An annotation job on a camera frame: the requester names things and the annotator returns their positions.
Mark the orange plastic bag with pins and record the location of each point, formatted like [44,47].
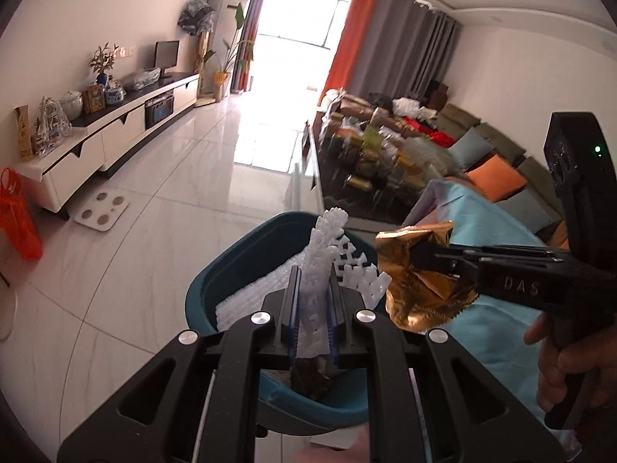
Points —
[19,222]

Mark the orange curtain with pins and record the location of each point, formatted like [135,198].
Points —
[352,38]

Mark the tall plant in yellow pot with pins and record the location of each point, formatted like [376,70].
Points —
[222,77]

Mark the green sofa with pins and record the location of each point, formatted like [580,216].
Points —
[501,142]

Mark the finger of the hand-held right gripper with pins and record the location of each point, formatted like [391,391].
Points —
[443,260]

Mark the white plastic bags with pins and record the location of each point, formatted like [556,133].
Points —
[412,108]

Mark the cluttered coffee table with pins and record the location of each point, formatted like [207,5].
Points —
[366,169]

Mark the small blue cushion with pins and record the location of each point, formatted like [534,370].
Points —
[472,149]

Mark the framed picture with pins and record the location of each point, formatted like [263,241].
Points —
[94,99]

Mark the black monitor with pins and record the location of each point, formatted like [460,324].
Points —
[166,58]

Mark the blue and white ceramic jar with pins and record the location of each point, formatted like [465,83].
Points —
[115,94]

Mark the white TV cabinet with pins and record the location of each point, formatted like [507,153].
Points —
[120,125]

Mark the striped curtain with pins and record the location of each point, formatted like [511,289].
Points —
[248,43]

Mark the orange cushion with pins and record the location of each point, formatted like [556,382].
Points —
[561,236]
[496,178]

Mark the dark crumpled wrapper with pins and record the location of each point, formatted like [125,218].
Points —
[313,378]

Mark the clear plastic bag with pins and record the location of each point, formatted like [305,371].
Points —
[142,79]

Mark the tall yellow box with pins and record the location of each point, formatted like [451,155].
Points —
[23,132]

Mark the model ship in clear cover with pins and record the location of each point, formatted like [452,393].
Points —
[50,125]

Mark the teal trash bin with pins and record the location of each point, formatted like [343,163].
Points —
[231,260]

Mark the brown cardboard box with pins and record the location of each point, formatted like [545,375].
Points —
[437,94]

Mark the large gold foil wrapper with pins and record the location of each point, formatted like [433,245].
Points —
[414,294]

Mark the bonsai in blue vase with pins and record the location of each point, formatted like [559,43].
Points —
[102,65]

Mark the plastic-covered fan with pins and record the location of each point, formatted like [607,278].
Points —
[197,17]

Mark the large blue cushion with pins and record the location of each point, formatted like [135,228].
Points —
[528,210]

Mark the bright window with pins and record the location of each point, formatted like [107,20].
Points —
[299,19]

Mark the person's right hand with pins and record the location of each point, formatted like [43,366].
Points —
[544,371]

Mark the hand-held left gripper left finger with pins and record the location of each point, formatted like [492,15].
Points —
[295,308]

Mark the grey curtain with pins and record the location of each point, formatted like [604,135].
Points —
[405,43]

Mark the white standing air conditioner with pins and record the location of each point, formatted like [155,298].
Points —
[231,5]

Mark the white foam net sleeve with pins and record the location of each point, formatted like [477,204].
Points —
[320,251]

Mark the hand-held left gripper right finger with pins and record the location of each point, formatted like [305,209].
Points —
[332,318]

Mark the white bathroom scale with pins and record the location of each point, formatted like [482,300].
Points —
[101,211]

